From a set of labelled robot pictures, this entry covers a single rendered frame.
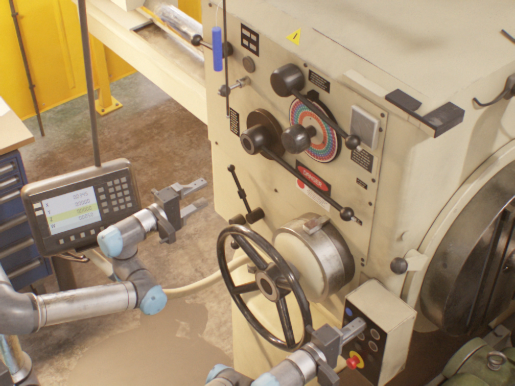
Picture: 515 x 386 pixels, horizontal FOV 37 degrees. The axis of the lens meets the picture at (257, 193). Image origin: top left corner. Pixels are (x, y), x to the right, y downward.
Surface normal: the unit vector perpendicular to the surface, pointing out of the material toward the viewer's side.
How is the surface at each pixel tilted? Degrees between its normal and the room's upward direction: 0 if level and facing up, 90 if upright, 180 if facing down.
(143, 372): 0
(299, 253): 62
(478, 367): 21
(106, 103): 90
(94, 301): 51
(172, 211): 90
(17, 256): 90
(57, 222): 71
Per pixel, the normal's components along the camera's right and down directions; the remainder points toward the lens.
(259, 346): -0.77, 0.43
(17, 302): 0.45, -0.62
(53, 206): 0.40, 0.34
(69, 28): 0.64, 0.52
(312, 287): -0.36, 0.69
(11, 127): 0.00, -0.73
